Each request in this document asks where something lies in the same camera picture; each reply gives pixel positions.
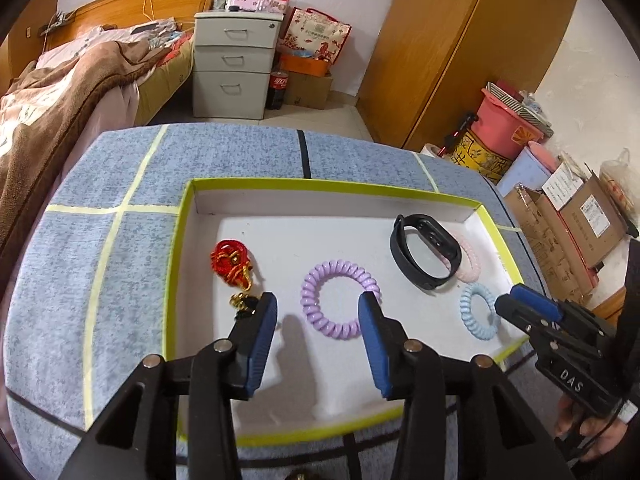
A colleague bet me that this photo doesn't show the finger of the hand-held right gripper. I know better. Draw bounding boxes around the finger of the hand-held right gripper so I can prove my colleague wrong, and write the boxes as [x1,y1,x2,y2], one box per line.
[510,283,567,322]
[495,294,556,337]

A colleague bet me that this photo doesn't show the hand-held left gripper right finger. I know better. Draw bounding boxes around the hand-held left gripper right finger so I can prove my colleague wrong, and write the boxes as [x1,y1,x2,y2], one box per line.
[357,291,576,480]

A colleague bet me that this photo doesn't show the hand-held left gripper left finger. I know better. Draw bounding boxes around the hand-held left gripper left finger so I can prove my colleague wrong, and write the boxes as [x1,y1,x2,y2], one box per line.
[57,291,279,480]

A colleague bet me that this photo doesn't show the green cardboard tray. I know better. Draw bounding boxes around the green cardboard tray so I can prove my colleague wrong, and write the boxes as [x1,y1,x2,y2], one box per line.
[162,177,532,449]

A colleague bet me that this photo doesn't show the light blue spiral hair tie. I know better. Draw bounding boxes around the light blue spiral hair tie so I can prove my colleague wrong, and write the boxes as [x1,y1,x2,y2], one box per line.
[459,282,510,342]

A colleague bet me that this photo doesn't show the purple spiral hair tie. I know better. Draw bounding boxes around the purple spiral hair tie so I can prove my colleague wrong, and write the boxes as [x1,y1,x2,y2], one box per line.
[300,259,384,340]

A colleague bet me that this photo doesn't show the pink spiral hair tie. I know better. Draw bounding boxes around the pink spiral hair tie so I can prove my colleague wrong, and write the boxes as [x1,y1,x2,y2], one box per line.
[446,237,481,284]

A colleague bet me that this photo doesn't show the red knotted bracelet gold charm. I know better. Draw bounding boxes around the red knotted bracelet gold charm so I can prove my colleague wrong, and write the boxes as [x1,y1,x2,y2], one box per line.
[209,240,262,322]

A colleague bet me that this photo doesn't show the black smart wristband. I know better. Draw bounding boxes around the black smart wristband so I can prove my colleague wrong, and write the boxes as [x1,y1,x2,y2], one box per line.
[390,214,464,290]

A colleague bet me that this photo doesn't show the person's right hand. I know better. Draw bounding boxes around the person's right hand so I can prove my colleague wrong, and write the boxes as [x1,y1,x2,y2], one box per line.
[554,394,640,463]

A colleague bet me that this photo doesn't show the long flat cardboard box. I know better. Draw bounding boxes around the long flat cardboard box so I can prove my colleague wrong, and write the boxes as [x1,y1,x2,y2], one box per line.
[504,182,601,307]

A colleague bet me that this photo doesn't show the open cardboard box with label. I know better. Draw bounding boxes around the open cardboard box with label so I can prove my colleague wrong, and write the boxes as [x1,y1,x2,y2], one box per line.
[541,162,632,270]

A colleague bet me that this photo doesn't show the light blue box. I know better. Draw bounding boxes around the light blue box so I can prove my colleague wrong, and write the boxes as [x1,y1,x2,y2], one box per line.
[499,141,558,192]

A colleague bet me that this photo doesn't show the clear plastic bag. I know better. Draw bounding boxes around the clear plastic bag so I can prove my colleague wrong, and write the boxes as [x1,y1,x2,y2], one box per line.
[599,149,640,240]

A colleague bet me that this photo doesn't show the yellow patterned box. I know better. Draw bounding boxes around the yellow patterned box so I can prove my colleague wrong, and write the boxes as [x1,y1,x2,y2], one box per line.
[446,130,516,187]

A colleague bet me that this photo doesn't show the pink plastic bin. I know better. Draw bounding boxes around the pink plastic bin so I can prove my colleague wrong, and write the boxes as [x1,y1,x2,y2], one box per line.
[470,82,555,159]

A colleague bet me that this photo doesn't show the cola bottle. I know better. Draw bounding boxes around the cola bottle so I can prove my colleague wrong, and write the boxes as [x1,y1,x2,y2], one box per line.
[265,71,290,111]

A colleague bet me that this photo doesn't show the small cardboard box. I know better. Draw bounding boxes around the small cardboard box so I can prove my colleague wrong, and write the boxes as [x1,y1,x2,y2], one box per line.
[285,71,334,109]

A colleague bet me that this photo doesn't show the large wooden wardrobe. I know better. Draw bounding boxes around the large wooden wardrobe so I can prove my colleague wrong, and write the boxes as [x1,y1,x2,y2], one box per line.
[356,0,582,153]

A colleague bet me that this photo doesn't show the grey drawer nightstand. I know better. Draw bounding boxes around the grey drawer nightstand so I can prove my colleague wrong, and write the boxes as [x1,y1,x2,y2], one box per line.
[191,10,285,121]

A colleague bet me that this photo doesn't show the orange box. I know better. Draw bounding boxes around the orange box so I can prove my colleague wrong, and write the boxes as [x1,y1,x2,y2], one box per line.
[277,52,334,79]

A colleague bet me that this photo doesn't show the bed with brown blanket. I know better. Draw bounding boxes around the bed with brown blanket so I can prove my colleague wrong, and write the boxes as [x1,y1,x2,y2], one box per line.
[0,25,196,283]

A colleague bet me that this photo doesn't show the red patterned gift bag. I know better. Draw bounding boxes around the red patterned gift bag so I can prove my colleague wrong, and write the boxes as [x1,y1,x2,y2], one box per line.
[282,7,352,66]

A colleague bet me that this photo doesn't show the wooden bed headboard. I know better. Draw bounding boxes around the wooden bed headboard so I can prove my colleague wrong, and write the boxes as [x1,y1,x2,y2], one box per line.
[6,0,221,81]

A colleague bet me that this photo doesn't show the red handled tool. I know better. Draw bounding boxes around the red handled tool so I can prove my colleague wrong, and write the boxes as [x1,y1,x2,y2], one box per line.
[437,112,477,157]

